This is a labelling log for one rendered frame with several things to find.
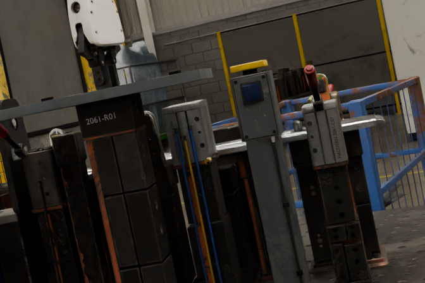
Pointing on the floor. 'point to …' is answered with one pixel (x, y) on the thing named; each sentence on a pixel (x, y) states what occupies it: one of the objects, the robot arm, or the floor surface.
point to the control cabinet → (405, 26)
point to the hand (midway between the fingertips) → (105, 76)
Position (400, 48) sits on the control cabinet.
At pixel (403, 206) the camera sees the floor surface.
